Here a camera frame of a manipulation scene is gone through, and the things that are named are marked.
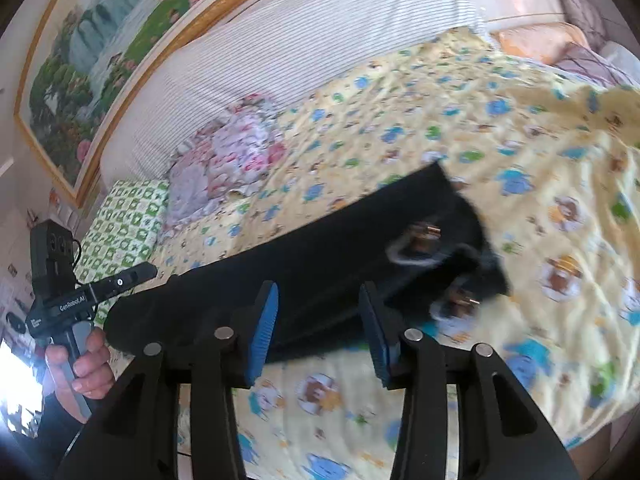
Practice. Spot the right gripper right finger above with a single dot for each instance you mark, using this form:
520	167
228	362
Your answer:
502	434

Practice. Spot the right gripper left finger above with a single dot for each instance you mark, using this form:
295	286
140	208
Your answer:
133	432

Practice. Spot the black pants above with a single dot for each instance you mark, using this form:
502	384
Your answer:
418	240

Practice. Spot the dark jacket left forearm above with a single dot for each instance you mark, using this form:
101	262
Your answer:
60	423

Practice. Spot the person's left hand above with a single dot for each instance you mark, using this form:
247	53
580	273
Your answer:
93	375

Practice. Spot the green white checkered pillow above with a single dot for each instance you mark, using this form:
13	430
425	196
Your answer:
125	230

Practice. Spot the pink floral pillow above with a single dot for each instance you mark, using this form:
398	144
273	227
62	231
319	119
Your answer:
229	157

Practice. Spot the gold framed landscape painting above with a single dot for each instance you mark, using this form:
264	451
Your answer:
69	70

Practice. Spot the pink pillow beside bed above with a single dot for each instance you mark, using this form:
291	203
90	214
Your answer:
579	45

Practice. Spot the striped white headboard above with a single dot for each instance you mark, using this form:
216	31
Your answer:
285	50

